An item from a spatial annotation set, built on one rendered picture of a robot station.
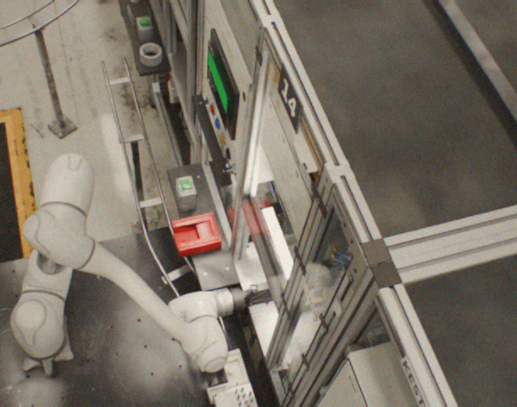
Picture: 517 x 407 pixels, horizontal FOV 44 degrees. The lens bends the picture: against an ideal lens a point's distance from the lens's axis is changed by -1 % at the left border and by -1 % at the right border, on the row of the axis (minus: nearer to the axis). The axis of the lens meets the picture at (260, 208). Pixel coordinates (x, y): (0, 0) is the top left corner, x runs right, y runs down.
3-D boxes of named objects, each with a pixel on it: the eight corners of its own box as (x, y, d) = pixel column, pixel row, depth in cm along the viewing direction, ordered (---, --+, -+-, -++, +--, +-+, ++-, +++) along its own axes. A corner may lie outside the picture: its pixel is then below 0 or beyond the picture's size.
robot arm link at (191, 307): (209, 303, 219) (220, 332, 210) (164, 314, 215) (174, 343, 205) (209, 281, 212) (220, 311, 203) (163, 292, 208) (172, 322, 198)
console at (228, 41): (194, 87, 213) (196, -26, 174) (275, 73, 220) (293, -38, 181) (229, 190, 194) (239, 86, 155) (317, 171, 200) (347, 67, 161)
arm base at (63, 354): (25, 382, 225) (21, 378, 220) (17, 326, 236) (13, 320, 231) (75, 370, 229) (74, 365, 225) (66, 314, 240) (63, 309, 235)
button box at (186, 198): (175, 195, 244) (175, 178, 234) (195, 191, 246) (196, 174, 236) (180, 213, 241) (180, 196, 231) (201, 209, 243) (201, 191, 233)
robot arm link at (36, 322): (14, 357, 224) (-1, 335, 205) (25, 309, 233) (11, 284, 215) (60, 360, 225) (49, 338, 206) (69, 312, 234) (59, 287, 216)
